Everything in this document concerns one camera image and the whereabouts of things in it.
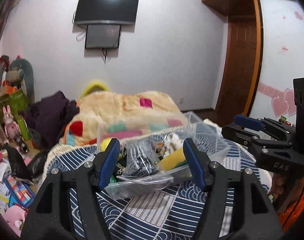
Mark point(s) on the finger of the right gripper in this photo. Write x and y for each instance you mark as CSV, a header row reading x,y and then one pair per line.
x,y
244,134
249,122

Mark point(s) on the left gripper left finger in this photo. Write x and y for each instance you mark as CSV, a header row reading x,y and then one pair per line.
x,y
50,216

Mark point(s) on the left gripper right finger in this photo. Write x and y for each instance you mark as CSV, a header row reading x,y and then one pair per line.
x,y
253,216

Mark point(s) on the yellow green sponge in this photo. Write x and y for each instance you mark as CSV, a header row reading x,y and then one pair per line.
x,y
174,160

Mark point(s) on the white cloth pouch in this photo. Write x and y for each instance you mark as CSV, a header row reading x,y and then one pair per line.
x,y
172,143

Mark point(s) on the clear bag of dark items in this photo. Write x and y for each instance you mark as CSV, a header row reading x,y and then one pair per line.
x,y
142,163

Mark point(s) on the green knitted glove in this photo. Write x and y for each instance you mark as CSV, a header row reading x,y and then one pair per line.
x,y
112,180

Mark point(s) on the black bag with gold chain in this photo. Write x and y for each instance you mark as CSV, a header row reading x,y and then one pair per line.
x,y
121,164

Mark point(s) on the person's hand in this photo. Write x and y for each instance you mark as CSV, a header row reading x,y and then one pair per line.
x,y
278,182

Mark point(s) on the pink plush toy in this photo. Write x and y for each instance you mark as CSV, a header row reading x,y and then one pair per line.
x,y
15,217

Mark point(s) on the blue pencil case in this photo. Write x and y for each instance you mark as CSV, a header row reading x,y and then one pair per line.
x,y
21,192

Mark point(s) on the brown wooden door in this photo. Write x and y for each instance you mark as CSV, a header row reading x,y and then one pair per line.
x,y
238,69

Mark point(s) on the clear plastic storage bin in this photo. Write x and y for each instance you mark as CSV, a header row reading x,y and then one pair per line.
x,y
205,137

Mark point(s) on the green bottle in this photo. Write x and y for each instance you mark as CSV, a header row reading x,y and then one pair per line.
x,y
23,128

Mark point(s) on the pink rabbit figure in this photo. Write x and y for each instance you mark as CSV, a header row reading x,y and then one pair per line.
x,y
12,129

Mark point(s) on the dark purple clothing pile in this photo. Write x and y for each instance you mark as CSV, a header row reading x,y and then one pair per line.
x,y
48,118

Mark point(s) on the wooden wardrobe with white doors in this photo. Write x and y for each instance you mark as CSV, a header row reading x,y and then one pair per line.
x,y
279,53

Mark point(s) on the beige plush patchwork blanket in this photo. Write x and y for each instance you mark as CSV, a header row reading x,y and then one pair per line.
x,y
110,115

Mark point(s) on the green storage box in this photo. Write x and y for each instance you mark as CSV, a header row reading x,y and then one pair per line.
x,y
17,101

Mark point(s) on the yellow-green plush pillow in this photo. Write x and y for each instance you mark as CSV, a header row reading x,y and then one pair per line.
x,y
94,86

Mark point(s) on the grey green plush toy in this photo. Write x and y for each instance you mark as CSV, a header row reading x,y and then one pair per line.
x,y
20,73

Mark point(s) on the small black wall monitor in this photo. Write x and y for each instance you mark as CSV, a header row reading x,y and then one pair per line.
x,y
102,36

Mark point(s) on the black wall television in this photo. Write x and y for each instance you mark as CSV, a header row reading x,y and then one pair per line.
x,y
122,12

